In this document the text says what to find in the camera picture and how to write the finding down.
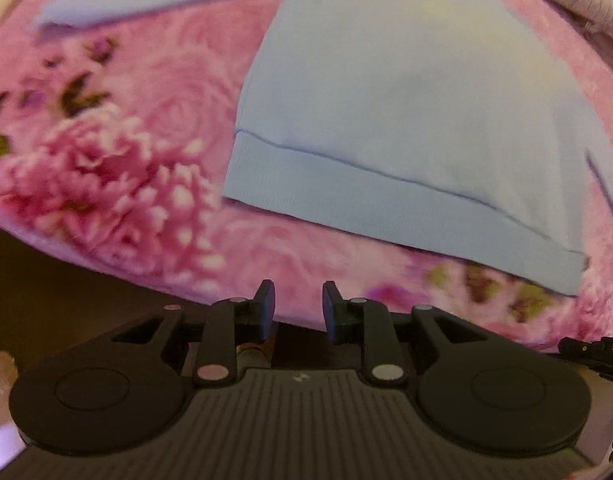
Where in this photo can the light blue sweatshirt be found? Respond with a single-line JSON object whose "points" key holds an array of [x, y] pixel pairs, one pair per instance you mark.
{"points": [[442, 125]]}

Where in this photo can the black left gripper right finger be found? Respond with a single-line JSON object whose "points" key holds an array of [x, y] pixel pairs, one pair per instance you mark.
{"points": [[395, 348]]}

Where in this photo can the pink rose blanket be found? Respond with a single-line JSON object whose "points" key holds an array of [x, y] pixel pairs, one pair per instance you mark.
{"points": [[114, 142]]}

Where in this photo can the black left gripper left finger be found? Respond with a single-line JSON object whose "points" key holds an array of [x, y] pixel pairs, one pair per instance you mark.
{"points": [[210, 345]]}

